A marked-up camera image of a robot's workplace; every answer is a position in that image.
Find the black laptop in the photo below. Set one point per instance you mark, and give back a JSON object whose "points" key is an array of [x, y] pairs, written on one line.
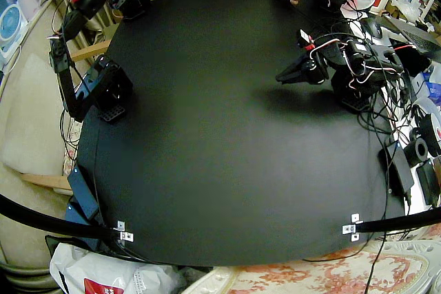
{"points": [[417, 37]]}

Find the large black table mat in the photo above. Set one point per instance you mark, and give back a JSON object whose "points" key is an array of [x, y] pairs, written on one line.
{"points": [[224, 153]]}

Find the white plastic bag red print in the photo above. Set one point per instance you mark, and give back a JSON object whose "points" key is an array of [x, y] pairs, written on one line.
{"points": [[79, 266]]}

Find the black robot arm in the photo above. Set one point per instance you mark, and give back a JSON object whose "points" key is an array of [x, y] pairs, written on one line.
{"points": [[358, 80], [67, 91]]}

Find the beige seat cushion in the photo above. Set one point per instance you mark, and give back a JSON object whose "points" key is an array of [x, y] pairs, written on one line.
{"points": [[31, 118]]}

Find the flat black rectangular device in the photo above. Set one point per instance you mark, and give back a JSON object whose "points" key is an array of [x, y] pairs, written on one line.
{"points": [[399, 170]]}

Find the blue printed box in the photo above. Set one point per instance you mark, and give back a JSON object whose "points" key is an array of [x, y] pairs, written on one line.
{"points": [[435, 85]]}

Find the black tape roll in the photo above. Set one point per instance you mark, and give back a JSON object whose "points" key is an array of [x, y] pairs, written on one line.
{"points": [[411, 158]]}

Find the small silver metal bracket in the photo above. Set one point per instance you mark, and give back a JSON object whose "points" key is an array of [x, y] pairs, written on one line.
{"points": [[355, 218], [127, 236], [121, 226], [354, 237], [121, 243], [348, 229]]}

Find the small white blue fan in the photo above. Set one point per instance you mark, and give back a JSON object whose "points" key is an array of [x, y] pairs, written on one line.
{"points": [[10, 22]]}

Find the floral upholstered white chair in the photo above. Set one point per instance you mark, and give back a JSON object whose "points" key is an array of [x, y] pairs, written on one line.
{"points": [[310, 276]]}

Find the black frame bar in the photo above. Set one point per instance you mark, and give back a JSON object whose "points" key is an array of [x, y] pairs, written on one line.
{"points": [[51, 221], [396, 223]]}

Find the black filament spool red label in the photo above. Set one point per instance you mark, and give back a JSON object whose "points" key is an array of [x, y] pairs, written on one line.
{"points": [[430, 128]]}

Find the dark blue clamp plate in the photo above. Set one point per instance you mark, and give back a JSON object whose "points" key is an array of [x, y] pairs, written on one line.
{"points": [[74, 216], [81, 190]]}

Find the black rectangular box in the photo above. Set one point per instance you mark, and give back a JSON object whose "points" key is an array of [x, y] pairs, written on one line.
{"points": [[427, 184]]}

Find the beige pleated curtain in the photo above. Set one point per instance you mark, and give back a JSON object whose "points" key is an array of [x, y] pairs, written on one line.
{"points": [[91, 32]]}

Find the black computer mouse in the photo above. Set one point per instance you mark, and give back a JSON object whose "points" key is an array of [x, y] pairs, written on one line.
{"points": [[375, 29]]}

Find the small black box white label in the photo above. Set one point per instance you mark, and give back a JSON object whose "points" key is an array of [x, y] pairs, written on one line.
{"points": [[303, 37]]}

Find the wooden chair frame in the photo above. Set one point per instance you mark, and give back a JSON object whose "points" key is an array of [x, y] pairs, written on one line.
{"points": [[44, 180]]}

